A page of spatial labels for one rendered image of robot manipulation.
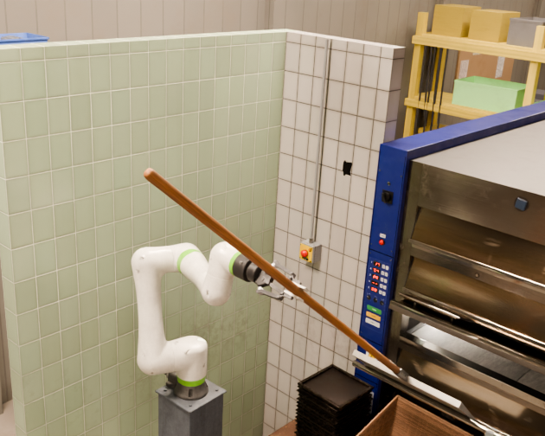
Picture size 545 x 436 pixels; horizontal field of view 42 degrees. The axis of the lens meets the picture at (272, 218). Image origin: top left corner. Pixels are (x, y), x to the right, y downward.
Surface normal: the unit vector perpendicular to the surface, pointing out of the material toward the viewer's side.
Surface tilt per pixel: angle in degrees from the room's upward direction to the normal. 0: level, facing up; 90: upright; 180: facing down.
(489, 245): 70
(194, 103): 90
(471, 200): 90
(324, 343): 90
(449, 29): 90
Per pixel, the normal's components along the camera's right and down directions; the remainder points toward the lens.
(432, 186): -0.68, 0.22
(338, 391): 0.06, -0.93
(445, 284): -0.62, -0.11
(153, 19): 0.76, 0.27
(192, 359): 0.36, 0.32
